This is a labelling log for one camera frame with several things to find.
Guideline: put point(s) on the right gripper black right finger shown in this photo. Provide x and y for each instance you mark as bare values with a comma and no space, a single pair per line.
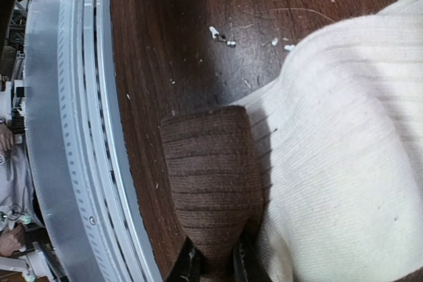
247,266

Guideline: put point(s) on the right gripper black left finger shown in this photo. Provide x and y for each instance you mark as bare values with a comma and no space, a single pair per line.
187,267

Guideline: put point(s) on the cream white sock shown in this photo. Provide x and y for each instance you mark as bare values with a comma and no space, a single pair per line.
321,168

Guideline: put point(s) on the person hand lower background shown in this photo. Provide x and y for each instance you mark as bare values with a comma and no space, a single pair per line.
12,240

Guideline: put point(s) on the person hand upper background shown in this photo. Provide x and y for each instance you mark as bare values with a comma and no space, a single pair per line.
6,138

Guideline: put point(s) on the small white debris piece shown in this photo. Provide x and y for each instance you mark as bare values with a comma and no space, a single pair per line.
214,32

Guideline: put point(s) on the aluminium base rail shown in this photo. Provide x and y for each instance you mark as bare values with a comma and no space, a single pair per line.
76,144

